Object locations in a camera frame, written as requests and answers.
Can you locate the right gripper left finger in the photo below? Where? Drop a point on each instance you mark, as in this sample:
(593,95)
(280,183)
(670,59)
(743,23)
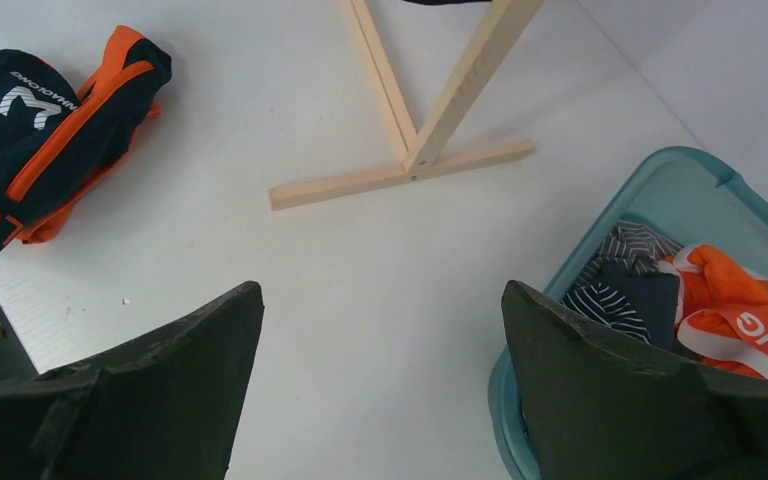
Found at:
(164,405)

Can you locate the teal plastic basket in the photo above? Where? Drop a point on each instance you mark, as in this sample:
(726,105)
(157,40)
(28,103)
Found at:
(685,194)

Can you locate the black white-banded underwear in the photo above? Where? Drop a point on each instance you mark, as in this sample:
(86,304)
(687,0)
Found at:
(436,3)

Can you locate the navy striped underwear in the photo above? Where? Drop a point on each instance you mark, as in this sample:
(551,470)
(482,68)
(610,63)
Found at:
(621,287)

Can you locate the wooden clothes rack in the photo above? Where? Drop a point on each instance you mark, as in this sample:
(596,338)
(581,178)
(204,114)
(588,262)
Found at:
(419,149)

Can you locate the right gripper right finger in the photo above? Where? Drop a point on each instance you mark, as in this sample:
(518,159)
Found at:
(598,404)

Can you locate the orange underwear in basket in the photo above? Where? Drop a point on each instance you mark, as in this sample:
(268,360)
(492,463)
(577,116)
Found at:
(722,310)

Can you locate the navy orange-trimmed underwear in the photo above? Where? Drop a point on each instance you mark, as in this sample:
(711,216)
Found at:
(58,143)

